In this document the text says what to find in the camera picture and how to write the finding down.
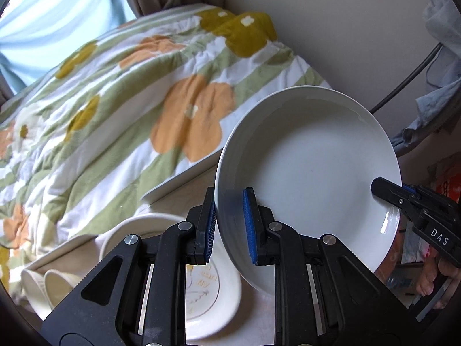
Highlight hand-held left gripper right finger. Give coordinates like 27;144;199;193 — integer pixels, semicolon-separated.
242;188;422;346

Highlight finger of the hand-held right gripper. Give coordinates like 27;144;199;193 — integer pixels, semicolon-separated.
370;176;429;231
403;185;461;220

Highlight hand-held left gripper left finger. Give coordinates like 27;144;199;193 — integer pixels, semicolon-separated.
40;187;217;346

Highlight white plate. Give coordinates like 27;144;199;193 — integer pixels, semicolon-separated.
215;86;403;294

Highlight person's right hand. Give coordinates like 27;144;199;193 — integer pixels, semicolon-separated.
415;255;461;311

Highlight orange box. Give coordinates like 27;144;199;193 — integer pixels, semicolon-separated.
428;151;461;204

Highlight red white printed packet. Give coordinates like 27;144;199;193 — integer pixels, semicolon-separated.
398;229;434;265

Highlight white low table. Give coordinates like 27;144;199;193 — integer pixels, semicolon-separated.
22;147;226;272

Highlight cream plate with cartoon print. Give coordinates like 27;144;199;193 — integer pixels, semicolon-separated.
100;214;243;341

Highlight dark grey garment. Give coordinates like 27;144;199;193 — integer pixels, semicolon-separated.
391;79;461;156

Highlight floral blanket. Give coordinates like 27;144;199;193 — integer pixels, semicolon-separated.
0;3;334;296

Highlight two cream cups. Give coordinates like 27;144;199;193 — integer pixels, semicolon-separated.
44;270;85;312

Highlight light grey cloth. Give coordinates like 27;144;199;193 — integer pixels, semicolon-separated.
422;0;461;92

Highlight cream bowl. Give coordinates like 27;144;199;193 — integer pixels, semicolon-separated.
21;270;49;316

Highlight light blue curtain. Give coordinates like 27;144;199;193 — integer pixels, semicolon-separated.
0;0;134;96

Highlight black cable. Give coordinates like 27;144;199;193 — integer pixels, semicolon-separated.
369;42;444;114

